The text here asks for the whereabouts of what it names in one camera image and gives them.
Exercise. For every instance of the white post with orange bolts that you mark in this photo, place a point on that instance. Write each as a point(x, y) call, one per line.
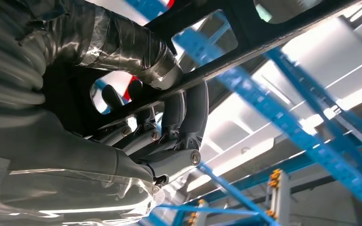
point(281, 199)

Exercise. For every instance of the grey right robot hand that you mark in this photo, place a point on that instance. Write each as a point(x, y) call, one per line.
point(59, 149)

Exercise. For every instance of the blue metal shelf rack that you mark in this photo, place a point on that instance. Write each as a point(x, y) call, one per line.
point(277, 115)

